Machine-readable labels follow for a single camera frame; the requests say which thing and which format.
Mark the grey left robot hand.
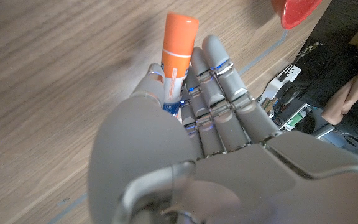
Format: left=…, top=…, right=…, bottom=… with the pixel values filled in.
left=87, top=34, right=358, bottom=224

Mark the orange glue stick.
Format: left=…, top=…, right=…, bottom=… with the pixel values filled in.
left=161, top=12, right=200, bottom=121

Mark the red bowl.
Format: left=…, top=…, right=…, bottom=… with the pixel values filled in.
left=270, top=0, right=324, bottom=30

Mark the white power strip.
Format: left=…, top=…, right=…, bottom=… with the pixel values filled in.
left=259, top=64, right=302, bottom=106

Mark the black power adapter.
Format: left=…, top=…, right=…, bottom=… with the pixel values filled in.
left=277, top=81, right=301, bottom=105

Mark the standing person in black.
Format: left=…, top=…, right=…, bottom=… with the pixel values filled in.
left=290, top=18, right=358, bottom=144

